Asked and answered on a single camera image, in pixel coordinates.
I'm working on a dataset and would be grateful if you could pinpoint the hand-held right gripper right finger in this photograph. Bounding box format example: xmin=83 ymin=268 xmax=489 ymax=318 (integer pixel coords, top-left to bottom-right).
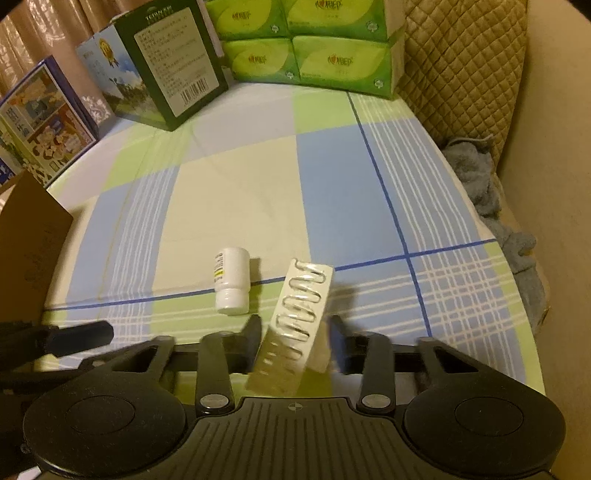
xmin=327 ymin=315 xmax=497 ymax=411

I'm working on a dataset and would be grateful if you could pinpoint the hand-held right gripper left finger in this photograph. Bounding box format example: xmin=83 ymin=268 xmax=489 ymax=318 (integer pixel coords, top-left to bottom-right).
xmin=88 ymin=315 xmax=262 ymax=414

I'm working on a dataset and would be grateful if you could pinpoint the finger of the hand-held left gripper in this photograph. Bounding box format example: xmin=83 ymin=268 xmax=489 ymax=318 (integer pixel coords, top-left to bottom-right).
xmin=0 ymin=320 xmax=115 ymax=358
xmin=0 ymin=355 xmax=100 ymax=393

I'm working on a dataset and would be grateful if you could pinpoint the brown storage box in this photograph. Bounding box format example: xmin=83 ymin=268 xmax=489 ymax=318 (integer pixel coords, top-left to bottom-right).
xmin=0 ymin=171 xmax=75 ymax=324

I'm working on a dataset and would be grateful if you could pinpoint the small white bottle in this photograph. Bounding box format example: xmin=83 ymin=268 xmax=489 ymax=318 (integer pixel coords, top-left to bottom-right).
xmin=213 ymin=248 xmax=251 ymax=317

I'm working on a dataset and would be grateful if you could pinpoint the blue printed carton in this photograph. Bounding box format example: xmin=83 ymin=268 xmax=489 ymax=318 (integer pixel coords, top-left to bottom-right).
xmin=0 ymin=55 xmax=100 ymax=190

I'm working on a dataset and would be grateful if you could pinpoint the grey cloth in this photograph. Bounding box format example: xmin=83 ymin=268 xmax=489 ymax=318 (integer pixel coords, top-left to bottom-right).
xmin=443 ymin=136 xmax=550 ymax=315

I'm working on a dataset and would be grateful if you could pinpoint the green and white milk carton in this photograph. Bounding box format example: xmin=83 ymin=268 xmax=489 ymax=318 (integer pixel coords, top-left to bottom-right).
xmin=76 ymin=0 xmax=230 ymax=132

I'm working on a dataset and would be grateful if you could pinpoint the stack of green tissue packs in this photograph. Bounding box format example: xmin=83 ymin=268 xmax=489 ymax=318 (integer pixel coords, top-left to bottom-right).
xmin=203 ymin=0 xmax=407 ymax=101

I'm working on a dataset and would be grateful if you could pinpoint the beige quilted cushion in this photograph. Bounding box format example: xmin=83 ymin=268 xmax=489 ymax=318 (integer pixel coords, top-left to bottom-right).
xmin=397 ymin=0 xmax=529 ymax=174

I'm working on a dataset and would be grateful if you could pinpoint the beige patterned curtain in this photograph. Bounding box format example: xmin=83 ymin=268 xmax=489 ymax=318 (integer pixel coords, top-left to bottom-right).
xmin=0 ymin=0 xmax=121 ymax=100

